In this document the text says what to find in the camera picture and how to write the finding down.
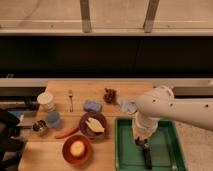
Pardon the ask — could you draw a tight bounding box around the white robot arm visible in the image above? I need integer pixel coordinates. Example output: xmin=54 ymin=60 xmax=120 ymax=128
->
xmin=132 ymin=86 xmax=213 ymax=140

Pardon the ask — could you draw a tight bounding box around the black whiteboard eraser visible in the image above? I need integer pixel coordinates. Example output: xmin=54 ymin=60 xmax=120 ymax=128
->
xmin=135 ymin=137 xmax=149 ymax=147

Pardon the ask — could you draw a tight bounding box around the black marker pen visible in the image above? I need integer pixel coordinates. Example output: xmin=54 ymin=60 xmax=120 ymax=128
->
xmin=143 ymin=145 xmax=152 ymax=170

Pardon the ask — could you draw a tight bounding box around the yellow round fruit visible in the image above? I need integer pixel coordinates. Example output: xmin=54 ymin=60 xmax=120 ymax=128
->
xmin=70 ymin=141 xmax=85 ymax=157

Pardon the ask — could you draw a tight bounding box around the dark purple plate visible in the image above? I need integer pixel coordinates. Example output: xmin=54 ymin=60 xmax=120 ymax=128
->
xmin=79 ymin=112 xmax=107 ymax=139

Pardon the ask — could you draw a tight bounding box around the white paper cup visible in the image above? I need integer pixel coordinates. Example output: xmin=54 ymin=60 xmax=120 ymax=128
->
xmin=37 ymin=92 xmax=55 ymax=111

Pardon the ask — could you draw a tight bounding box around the small metal tin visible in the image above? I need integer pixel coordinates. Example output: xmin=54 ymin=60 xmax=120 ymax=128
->
xmin=33 ymin=120 xmax=48 ymax=136

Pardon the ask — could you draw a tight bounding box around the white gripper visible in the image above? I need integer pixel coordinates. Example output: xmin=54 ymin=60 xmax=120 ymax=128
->
xmin=132 ymin=112 xmax=158 ymax=140

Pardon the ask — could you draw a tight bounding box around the green plastic tray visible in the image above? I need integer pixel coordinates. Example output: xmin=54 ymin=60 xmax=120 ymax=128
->
xmin=115 ymin=118 xmax=188 ymax=171

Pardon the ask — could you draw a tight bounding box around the crumpled light blue cloth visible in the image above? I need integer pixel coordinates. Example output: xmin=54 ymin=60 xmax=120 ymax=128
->
xmin=118 ymin=99 xmax=137 ymax=115

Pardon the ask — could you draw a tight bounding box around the dark red grape bunch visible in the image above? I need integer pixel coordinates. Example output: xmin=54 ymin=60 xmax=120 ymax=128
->
xmin=103 ymin=88 xmax=117 ymax=104

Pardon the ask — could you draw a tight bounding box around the black object at left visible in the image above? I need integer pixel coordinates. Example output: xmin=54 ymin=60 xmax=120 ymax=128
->
xmin=0 ymin=108 xmax=24 ymax=171

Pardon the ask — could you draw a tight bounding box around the blue plastic cup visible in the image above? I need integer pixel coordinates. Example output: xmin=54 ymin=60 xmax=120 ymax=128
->
xmin=45 ymin=111 xmax=61 ymax=128

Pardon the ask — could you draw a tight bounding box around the red chili pepper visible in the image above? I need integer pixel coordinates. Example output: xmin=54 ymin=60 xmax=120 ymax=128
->
xmin=54 ymin=124 xmax=79 ymax=139

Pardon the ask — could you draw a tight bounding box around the red bowl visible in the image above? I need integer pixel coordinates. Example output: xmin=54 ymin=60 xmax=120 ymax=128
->
xmin=62 ymin=135 xmax=92 ymax=166

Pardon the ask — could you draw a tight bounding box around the yellow banana peel toy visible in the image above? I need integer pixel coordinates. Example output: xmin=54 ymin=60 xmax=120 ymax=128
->
xmin=85 ymin=117 xmax=105 ymax=132

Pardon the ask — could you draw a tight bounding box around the blue sponge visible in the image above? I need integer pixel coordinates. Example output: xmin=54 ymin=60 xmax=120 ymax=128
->
xmin=83 ymin=100 xmax=102 ymax=112

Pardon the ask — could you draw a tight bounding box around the silver fork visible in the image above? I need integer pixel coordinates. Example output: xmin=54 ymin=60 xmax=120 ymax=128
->
xmin=68 ymin=90 xmax=73 ymax=112

